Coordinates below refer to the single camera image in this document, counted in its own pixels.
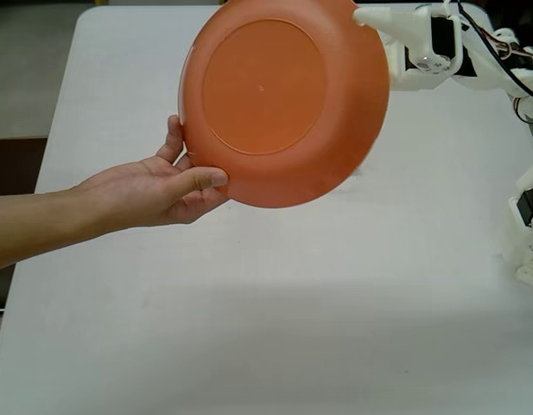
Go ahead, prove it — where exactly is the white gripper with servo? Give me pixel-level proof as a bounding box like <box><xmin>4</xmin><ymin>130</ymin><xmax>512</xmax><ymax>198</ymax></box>
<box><xmin>351</xmin><ymin>3</ymin><xmax>479</xmax><ymax>93</ymax></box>

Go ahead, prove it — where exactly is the orange plate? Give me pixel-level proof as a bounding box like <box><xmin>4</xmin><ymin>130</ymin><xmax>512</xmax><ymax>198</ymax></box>
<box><xmin>178</xmin><ymin>0</ymin><xmax>390</xmax><ymax>209</ymax></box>

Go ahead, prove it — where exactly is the person's right forearm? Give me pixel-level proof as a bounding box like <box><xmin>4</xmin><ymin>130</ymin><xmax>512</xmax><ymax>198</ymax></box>
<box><xmin>0</xmin><ymin>185</ymin><xmax>84</xmax><ymax>274</ymax></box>

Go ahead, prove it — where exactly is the person's right hand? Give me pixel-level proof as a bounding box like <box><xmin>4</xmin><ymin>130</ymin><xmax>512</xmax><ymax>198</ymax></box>
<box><xmin>78</xmin><ymin>114</ymin><xmax>231</xmax><ymax>243</ymax></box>

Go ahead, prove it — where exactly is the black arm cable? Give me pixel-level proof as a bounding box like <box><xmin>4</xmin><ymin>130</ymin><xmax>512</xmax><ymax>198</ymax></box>
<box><xmin>455</xmin><ymin>0</ymin><xmax>533</xmax><ymax>99</ymax></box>

